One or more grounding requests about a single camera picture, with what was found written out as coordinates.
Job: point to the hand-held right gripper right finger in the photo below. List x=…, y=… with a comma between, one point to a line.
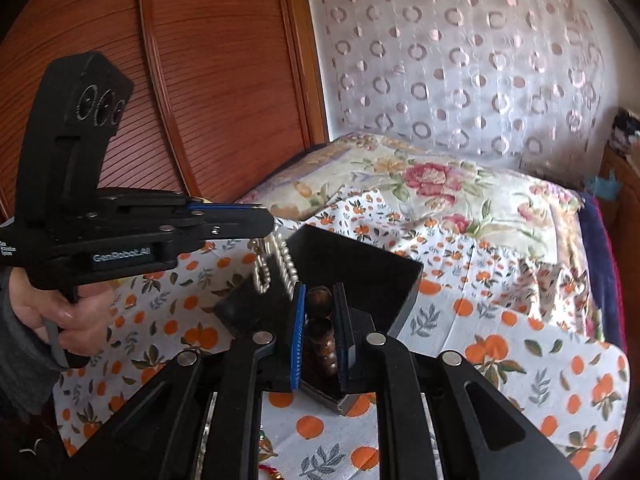
x=341, y=340

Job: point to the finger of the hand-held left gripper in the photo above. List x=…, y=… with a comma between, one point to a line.
x=225, y=205
x=240, y=224

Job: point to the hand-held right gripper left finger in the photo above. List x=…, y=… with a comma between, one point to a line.
x=299, y=340

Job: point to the black jewelry box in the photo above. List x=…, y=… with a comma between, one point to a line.
x=370, y=270

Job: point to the person's left forearm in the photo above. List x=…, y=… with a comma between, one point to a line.
x=22, y=365

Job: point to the person's left hand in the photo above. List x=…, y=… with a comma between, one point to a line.
x=75, y=312

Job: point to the wooden louvred wardrobe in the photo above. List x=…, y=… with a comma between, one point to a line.
x=210, y=85

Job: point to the red and gold ornament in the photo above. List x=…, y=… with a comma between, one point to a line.
x=266, y=460

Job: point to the orange-print bed sheet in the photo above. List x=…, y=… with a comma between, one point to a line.
x=500, y=360

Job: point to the floral quilt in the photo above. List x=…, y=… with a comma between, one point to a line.
x=430, y=185

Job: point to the sheer circle-pattern curtain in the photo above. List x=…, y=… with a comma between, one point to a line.
x=450, y=60

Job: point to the dark blue blanket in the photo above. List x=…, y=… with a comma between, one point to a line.
x=602, y=270

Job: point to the teal plastic bag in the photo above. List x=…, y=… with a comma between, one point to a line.
x=602, y=186

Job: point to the wooden cabinet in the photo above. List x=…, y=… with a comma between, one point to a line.
x=625, y=220

